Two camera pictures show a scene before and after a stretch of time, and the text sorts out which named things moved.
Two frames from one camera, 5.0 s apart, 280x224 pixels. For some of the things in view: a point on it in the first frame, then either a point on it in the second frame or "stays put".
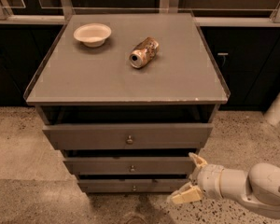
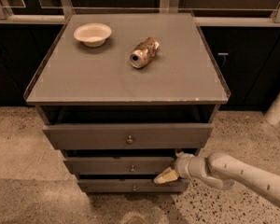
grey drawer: x=127 y=165 stays put
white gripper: x=210 y=177 to x=181 y=165
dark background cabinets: x=253 y=62 stays put
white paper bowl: x=92 y=35 stays put
